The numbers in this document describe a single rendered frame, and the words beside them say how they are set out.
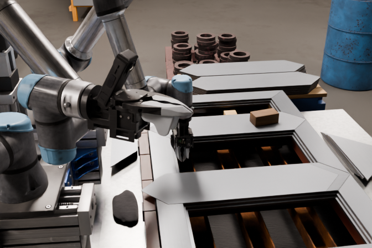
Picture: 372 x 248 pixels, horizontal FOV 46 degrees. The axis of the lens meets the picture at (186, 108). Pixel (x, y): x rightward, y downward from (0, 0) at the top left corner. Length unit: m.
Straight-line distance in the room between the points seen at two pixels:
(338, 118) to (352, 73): 2.26
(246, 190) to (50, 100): 0.92
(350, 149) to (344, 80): 2.65
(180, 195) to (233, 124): 0.58
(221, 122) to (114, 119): 1.25
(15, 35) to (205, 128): 1.12
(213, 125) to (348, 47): 2.75
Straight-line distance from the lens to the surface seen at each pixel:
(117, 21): 1.44
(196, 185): 1.62
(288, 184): 1.66
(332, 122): 2.35
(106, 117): 0.86
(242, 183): 1.64
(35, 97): 0.91
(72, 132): 0.96
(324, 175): 1.74
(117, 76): 0.80
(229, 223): 1.91
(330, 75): 4.71
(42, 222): 1.35
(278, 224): 1.94
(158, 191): 1.59
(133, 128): 0.81
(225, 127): 1.99
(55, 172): 1.40
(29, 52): 1.05
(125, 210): 1.74
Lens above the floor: 1.81
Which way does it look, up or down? 27 degrees down
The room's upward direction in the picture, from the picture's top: straight up
